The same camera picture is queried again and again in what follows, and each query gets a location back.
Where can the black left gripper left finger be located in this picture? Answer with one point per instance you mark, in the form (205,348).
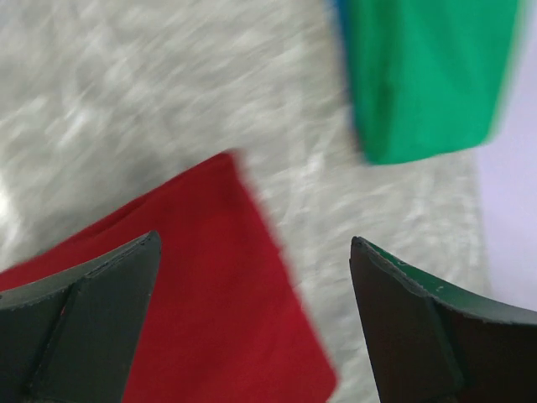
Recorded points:
(72,336)

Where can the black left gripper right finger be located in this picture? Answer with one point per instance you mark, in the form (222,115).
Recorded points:
(431,341)

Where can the bright red t shirt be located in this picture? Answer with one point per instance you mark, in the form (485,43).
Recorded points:
(224,324)

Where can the green folded t shirt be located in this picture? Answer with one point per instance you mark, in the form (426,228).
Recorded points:
(425,76)

